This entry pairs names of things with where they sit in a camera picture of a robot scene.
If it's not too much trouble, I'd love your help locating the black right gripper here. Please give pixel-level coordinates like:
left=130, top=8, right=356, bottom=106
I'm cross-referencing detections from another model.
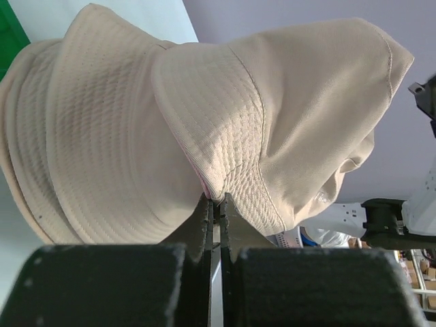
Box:
left=408, top=75, right=436, bottom=136

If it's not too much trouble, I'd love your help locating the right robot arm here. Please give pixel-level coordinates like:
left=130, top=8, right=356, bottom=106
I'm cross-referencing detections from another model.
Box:
left=305, top=164, right=435, bottom=250

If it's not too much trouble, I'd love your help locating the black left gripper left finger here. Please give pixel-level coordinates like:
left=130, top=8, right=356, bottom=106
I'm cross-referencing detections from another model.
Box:
left=1, top=197, right=213, bottom=326

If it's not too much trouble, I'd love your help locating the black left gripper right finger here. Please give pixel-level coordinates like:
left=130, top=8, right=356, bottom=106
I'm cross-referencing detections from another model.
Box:
left=219, top=194, right=426, bottom=326

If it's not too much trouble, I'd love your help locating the beige logo bucket hat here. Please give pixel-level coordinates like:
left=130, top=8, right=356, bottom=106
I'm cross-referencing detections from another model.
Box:
left=1, top=4, right=202, bottom=244

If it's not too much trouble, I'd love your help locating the green plastic tray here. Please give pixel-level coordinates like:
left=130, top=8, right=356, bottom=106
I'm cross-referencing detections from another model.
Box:
left=0, top=0, right=30, bottom=79

